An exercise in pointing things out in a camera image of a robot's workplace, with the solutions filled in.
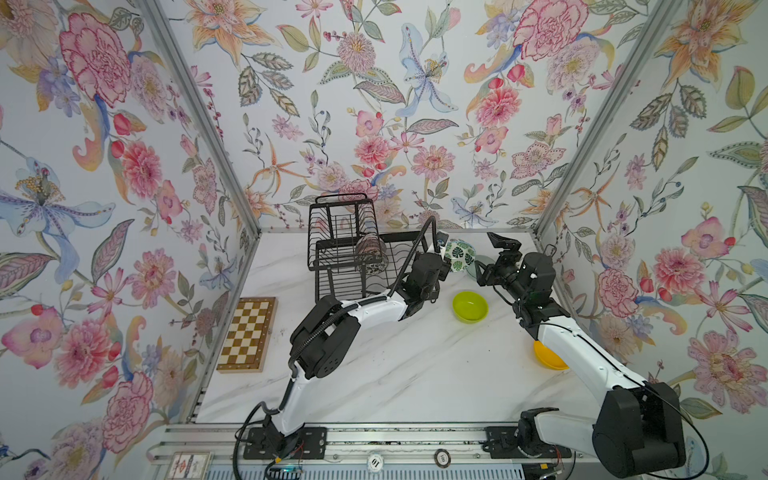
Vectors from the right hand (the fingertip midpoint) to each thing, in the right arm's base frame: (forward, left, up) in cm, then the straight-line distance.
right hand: (479, 241), depth 79 cm
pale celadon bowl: (-1, -3, -7) cm, 7 cm away
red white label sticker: (-50, +69, -27) cm, 89 cm away
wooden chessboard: (-19, +65, -25) cm, 72 cm away
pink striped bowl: (+15, +31, -18) cm, 39 cm away
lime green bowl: (-4, -2, -27) cm, 27 cm away
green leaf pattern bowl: (+5, +3, -11) cm, 12 cm away
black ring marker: (-46, +10, -28) cm, 54 cm away
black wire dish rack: (+1, +36, -9) cm, 37 cm away
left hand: (+4, +7, -7) cm, 11 cm away
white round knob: (-48, +25, -22) cm, 58 cm away
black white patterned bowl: (-6, +27, -4) cm, 28 cm away
